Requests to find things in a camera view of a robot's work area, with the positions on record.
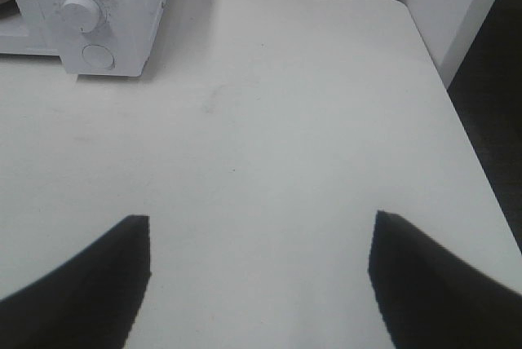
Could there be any white microwave oven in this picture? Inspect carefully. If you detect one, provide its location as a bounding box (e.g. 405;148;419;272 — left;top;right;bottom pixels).
1;0;166;77

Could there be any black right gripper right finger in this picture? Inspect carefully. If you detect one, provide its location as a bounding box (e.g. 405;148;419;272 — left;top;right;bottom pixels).
368;211;521;348

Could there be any white lower microwave knob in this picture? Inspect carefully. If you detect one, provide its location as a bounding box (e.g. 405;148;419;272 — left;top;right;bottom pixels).
60;0;102;33

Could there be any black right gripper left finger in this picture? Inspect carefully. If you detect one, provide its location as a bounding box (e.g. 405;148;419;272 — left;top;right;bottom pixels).
1;215;151;348

